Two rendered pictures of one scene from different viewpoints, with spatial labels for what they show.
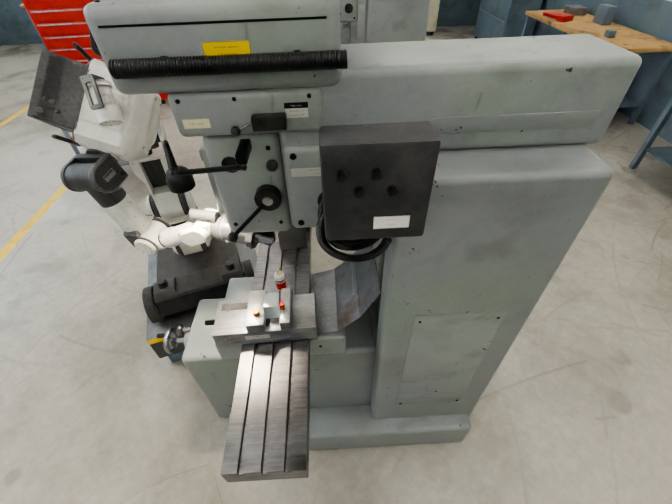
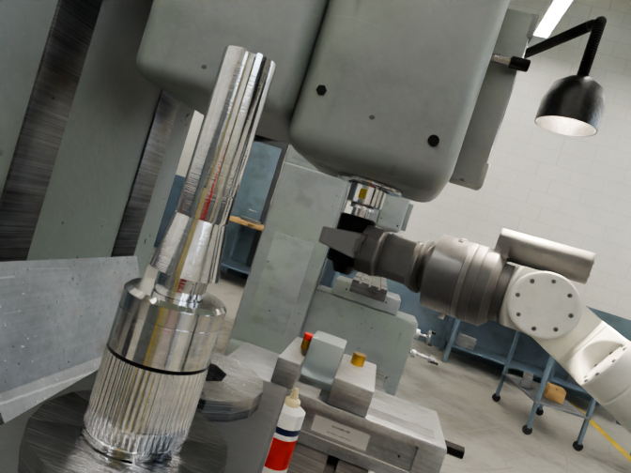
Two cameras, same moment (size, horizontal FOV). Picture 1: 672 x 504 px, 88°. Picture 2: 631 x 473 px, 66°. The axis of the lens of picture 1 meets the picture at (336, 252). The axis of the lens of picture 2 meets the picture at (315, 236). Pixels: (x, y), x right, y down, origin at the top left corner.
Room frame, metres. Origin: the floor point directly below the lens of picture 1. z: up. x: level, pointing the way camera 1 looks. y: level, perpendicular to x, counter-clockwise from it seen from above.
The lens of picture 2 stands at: (1.50, 0.30, 1.25)
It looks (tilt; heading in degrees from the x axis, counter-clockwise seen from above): 2 degrees down; 191
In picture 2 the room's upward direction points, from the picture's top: 18 degrees clockwise
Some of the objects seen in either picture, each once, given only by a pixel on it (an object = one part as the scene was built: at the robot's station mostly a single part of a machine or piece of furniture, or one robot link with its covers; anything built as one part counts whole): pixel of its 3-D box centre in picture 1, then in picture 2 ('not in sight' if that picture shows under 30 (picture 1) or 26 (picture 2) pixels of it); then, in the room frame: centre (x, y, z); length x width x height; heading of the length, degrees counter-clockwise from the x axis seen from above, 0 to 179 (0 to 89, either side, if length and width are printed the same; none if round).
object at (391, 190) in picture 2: not in sight; (369, 184); (0.89, 0.23, 1.31); 0.09 x 0.09 x 0.01
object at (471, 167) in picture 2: (217, 180); (491, 101); (0.89, 0.34, 1.44); 0.04 x 0.04 x 0.21; 1
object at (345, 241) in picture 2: not in sight; (342, 240); (0.92, 0.22, 1.23); 0.06 x 0.02 x 0.03; 76
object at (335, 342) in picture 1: (284, 313); not in sight; (0.89, 0.23, 0.79); 0.50 x 0.35 x 0.12; 91
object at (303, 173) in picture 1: (321, 168); (267, 25); (0.89, 0.03, 1.47); 0.24 x 0.19 x 0.26; 1
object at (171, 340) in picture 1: (179, 340); not in sight; (0.88, 0.73, 0.63); 0.16 x 0.12 x 0.12; 91
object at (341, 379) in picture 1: (289, 357); not in sight; (0.89, 0.25, 0.43); 0.81 x 0.32 x 0.60; 91
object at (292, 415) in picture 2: (280, 278); (284, 429); (0.91, 0.22, 0.98); 0.04 x 0.04 x 0.11
